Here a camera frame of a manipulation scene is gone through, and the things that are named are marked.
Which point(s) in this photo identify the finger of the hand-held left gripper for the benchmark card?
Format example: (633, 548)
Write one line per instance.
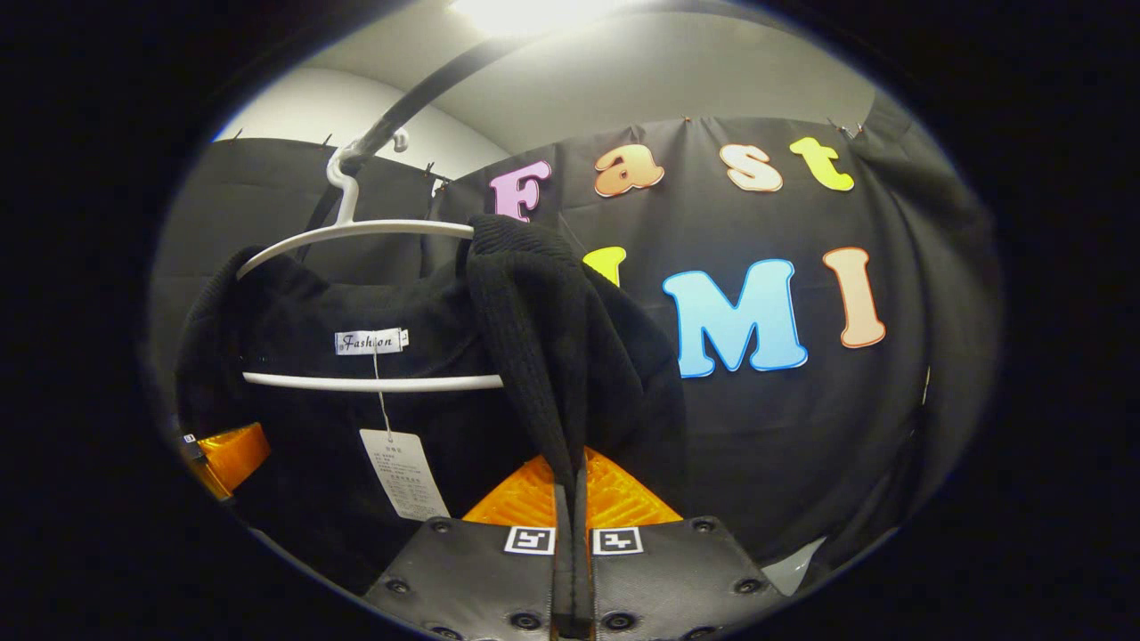
(236, 454)

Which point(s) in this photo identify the large ceiling light panel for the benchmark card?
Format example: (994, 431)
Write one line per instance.
(534, 13)

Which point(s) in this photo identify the black metal clothes rack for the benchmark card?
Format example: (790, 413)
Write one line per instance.
(419, 98)

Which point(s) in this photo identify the white flat board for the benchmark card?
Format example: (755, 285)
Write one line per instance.
(793, 568)

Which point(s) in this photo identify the black knit jacket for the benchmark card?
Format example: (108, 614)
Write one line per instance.
(312, 303)

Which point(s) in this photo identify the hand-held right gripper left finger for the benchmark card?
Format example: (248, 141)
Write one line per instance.
(481, 579)

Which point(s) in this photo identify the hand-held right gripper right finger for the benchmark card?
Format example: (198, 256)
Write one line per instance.
(668, 579)

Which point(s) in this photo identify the black backdrop cloth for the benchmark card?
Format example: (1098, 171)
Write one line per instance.
(757, 445)

